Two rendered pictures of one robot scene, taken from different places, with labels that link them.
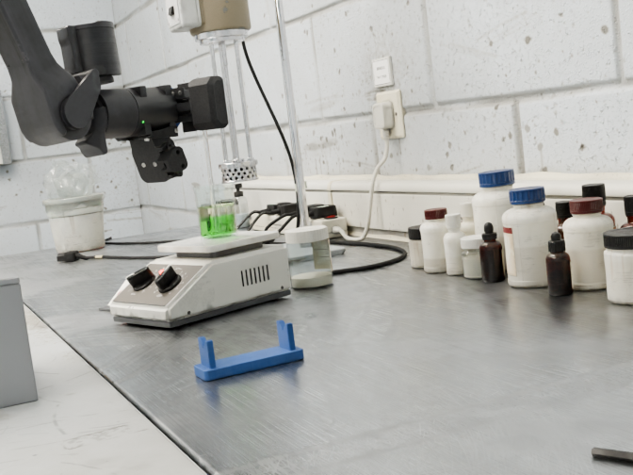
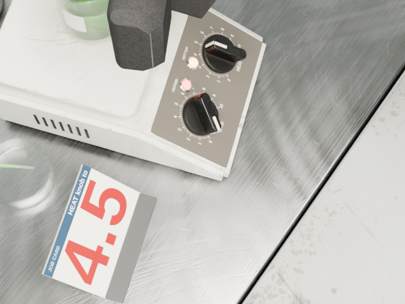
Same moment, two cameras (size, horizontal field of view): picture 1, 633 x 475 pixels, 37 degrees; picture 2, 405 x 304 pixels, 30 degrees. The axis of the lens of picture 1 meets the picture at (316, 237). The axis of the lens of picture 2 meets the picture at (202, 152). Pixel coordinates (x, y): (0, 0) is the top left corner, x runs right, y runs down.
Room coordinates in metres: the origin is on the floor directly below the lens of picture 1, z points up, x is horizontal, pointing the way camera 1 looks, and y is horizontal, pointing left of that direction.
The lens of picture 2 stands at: (1.31, 0.40, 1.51)
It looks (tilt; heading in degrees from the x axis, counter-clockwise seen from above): 72 degrees down; 234
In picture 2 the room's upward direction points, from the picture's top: 6 degrees clockwise
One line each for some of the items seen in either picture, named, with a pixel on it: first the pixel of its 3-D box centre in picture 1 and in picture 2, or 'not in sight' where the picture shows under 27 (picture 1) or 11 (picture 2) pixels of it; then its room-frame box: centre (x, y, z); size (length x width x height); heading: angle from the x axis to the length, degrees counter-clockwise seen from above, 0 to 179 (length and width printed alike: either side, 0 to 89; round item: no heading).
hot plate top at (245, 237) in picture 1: (218, 241); (82, 31); (1.24, 0.13, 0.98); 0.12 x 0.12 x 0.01; 43
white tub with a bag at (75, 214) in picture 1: (74, 204); not in sight; (2.22, 0.55, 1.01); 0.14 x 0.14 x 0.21
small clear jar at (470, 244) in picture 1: (479, 256); not in sight; (1.21, -0.21, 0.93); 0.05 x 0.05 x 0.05
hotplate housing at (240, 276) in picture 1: (206, 278); (119, 63); (1.22, 0.15, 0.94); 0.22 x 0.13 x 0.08; 133
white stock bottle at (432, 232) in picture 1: (438, 239); not in sight; (1.30, -0.17, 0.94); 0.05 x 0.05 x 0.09
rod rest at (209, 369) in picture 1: (248, 349); not in sight; (0.88, 0.08, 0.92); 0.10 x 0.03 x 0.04; 115
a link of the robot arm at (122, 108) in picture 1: (99, 115); not in sight; (1.11, 0.23, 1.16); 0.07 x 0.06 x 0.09; 142
